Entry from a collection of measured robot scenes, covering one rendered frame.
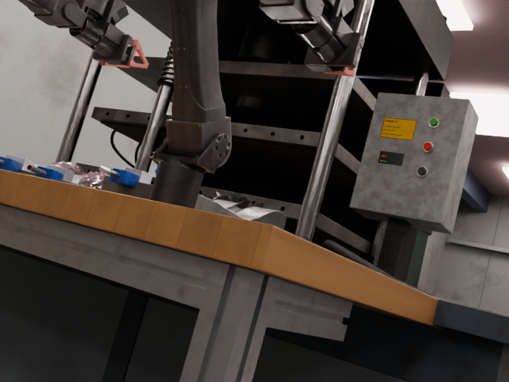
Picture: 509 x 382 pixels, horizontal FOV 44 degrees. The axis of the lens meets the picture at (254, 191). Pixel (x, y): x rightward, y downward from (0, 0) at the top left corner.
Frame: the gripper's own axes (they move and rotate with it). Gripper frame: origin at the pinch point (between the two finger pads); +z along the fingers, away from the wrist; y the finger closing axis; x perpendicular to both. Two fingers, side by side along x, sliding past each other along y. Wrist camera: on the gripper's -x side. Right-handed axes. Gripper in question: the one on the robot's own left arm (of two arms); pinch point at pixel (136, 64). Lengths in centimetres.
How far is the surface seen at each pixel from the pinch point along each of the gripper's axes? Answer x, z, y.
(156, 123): -6, 64, 53
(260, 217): 29, 18, -37
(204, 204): 32.0, -4.5, -38.0
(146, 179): 29.3, -5.6, -21.6
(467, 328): 43, -11, -95
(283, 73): -33, 73, 9
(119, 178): 31.3, -11.6, -20.0
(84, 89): -16, 59, 95
